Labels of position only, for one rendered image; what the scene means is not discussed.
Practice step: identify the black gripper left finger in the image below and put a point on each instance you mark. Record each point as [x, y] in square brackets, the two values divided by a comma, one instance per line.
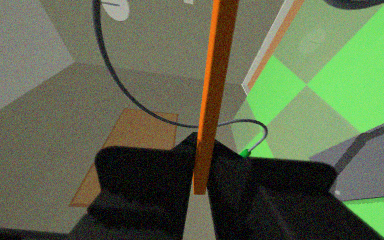
[152, 168]

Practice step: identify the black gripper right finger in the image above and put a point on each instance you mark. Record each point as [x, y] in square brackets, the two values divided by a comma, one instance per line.
[232, 180]

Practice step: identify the orange handle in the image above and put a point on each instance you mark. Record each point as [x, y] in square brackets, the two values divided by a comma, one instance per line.
[220, 40]

